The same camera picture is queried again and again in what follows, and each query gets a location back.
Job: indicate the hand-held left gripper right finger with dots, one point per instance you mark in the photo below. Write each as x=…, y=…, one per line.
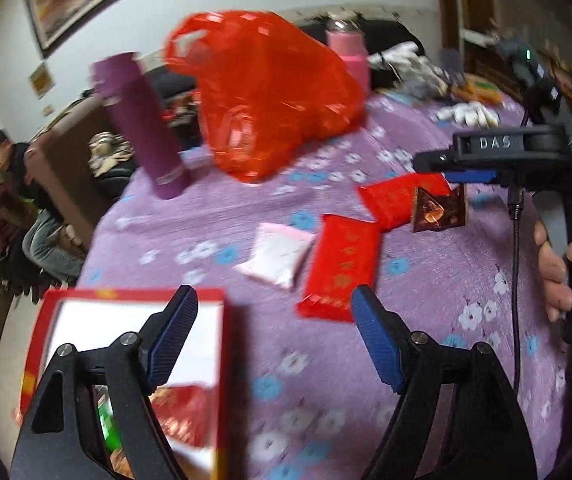
x=376, y=340

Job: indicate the red cardboard box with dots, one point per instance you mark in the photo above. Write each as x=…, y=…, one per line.
x=131, y=307

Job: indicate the red plastic bag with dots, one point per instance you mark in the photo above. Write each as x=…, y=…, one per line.
x=266, y=95

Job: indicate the white glove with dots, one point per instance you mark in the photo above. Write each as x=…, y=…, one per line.
x=481, y=116
x=453, y=112
x=396, y=55

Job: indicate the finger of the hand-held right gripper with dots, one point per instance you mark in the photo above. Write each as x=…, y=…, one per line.
x=471, y=176

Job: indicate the pink bottle with knitted sleeve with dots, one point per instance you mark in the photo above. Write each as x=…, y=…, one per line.
x=348, y=55

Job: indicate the purple floral tablecloth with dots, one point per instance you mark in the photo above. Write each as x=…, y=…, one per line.
x=246, y=200

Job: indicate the brown sofa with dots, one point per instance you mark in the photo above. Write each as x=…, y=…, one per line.
x=66, y=160

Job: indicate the small brown foil snack packet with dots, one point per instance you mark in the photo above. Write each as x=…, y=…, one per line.
x=438, y=212

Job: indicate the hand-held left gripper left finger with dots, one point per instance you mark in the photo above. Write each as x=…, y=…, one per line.
x=171, y=340

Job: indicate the red patterned snack packet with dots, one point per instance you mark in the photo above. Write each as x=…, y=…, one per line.
x=186, y=412

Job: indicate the person's right hand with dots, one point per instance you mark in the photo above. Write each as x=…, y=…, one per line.
x=551, y=270

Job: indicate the small yellow wall plaque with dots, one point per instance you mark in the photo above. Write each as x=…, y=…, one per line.
x=41, y=80

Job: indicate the white power strip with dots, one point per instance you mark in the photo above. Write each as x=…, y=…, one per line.
x=476, y=36

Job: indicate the orange snack packet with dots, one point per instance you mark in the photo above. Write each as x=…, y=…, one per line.
x=476, y=89

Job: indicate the green packet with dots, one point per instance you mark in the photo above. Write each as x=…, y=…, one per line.
x=108, y=420

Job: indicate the white pink packet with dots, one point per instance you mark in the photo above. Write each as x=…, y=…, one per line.
x=276, y=255

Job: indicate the beige patterned cloth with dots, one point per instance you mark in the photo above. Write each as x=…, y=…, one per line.
x=108, y=152

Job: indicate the purple thermos bottle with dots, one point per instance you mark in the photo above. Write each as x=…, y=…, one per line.
x=141, y=125

